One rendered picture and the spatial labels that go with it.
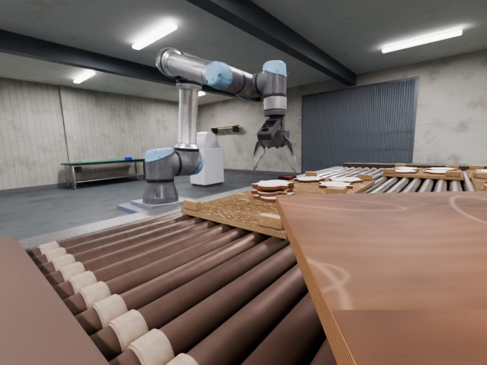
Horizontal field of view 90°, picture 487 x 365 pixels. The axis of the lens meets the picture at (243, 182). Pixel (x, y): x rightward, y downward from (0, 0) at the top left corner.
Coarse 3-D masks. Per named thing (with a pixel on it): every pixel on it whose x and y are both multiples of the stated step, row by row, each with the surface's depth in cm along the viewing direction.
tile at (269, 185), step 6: (270, 180) 88; (276, 180) 87; (282, 180) 87; (252, 186) 82; (258, 186) 79; (264, 186) 76; (270, 186) 76; (276, 186) 76; (282, 186) 78; (288, 186) 81
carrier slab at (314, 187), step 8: (304, 176) 133; (296, 184) 107; (304, 184) 107; (312, 184) 106; (352, 184) 103; (360, 184) 103; (368, 184) 103; (312, 192) 89; (320, 192) 88; (352, 192) 87; (360, 192) 93
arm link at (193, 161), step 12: (180, 84) 105; (192, 84) 105; (180, 96) 108; (192, 96) 107; (180, 108) 108; (192, 108) 108; (180, 120) 109; (192, 120) 109; (180, 132) 110; (192, 132) 110; (180, 144) 110; (192, 144) 111; (180, 156) 108; (192, 156) 111; (192, 168) 112
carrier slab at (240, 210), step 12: (300, 192) 89; (204, 204) 74; (216, 204) 74; (228, 204) 74; (240, 204) 73; (252, 204) 73; (264, 204) 72; (204, 216) 64; (216, 216) 62; (228, 216) 61; (240, 216) 61; (252, 216) 61; (252, 228) 54; (264, 228) 52
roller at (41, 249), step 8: (344, 168) 187; (160, 216) 69; (168, 216) 70; (176, 216) 71; (128, 224) 62; (136, 224) 63; (144, 224) 64; (96, 232) 57; (104, 232) 57; (112, 232) 58; (64, 240) 52; (72, 240) 52; (80, 240) 53; (88, 240) 54; (40, 248) 48; (48, 248) 49; (56, 248) 49; (32, 256) 47
